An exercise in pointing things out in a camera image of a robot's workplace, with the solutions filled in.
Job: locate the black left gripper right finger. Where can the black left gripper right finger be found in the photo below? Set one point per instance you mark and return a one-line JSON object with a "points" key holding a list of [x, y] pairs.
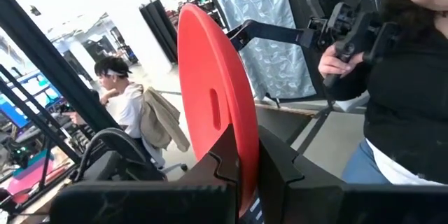
{"points": [[315, 203]]}

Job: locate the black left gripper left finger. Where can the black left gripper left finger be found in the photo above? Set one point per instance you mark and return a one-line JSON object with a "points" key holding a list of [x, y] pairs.
{"points": [[140, 203]]}

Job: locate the red slotted spoon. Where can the red slotted spoon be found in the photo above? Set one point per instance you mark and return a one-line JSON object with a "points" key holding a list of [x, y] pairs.
{"points": [[203, 77]]}

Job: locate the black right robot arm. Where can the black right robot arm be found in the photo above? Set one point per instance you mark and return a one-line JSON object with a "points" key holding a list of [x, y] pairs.
{"points": [[115, 147]]}

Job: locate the grey office chair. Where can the grey office chair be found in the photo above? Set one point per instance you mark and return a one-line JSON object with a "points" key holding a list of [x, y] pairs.
{"points": [[154, 154]]}

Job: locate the beige jacket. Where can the beige jacket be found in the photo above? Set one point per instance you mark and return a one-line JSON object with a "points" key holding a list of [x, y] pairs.
{"points": [[161, 119]]}

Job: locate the person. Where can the person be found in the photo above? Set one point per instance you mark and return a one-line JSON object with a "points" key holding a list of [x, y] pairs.
{"points": [[402, 112], [126, 105]]}

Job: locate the pink mat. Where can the pink mat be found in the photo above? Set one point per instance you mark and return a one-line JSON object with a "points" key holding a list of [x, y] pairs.
{"points": [[31, 178]]}

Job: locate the person's hand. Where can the person's hand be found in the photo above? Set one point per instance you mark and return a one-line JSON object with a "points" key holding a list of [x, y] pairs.
{"points": [[336, 64]]}

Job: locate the blue screen computer monitor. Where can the blue screen computer monitor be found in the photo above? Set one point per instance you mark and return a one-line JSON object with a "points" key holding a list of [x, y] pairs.
{"points": [[14, 112]]}

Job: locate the black curtain panels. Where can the black curtain panels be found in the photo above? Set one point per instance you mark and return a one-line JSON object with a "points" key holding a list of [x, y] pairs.
{"points": [[157, 31]]}

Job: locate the leaf pattern grey curtain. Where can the leaf pattern grey curtain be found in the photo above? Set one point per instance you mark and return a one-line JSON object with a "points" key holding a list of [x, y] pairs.
{"points": [[266, 24]]}

